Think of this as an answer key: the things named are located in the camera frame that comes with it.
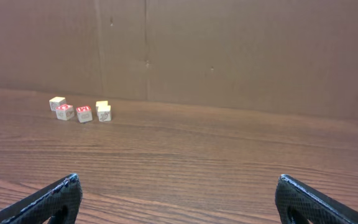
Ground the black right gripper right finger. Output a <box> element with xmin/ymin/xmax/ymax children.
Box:
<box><xmin>275</xmin><ymin>174</ymin><xmax>358</xmax><ymax>224</ymax></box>

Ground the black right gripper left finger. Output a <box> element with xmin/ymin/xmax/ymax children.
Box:
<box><xmin>0</xmin><ymin>173</ymin><xmax>83</xmax><ymax>224</ymax></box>

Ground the red O wooden block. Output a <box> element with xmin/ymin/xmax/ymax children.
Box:
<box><xmin>55</xmin><ymin>104</ymin><xmax>75</xmax><ymax>121</ymax></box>

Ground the red M wooden block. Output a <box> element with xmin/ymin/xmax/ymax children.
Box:
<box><xmin>76</xmin><ymin>106</ymin><xmax>93</xmax><ymax>123</ymax></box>

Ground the yellow wooden block far left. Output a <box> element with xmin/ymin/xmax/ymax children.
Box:
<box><xmin>49</xmin><ymin>96</ymin><xmax>67</xmax><ymax>111</ymax></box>

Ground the yellow wooden block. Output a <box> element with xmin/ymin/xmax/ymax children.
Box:
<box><xmin>49</xmin><ymin>96</ymin><xmax>67</xmax><ymax>111</ymax></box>
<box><xmin>98</xmin><ymin>105</ymin><xmax>111</xmax><ymax>122</ymax></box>
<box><xmin>96</xmin><ymin>101</ymin><xmax>108</xmax><ymax>111</ymax></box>

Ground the yellow wooden block right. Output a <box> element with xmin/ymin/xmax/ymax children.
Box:
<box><xmin>98</xmin><ymin>105</ymin><xmax>111</xmax><ymax>122</ymax></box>

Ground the yellow wooden block top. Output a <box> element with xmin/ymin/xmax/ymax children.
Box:
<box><xmin>96</xmin><ymin>101</ymin><xmax>108</xmax><ymax>111</ymax></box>

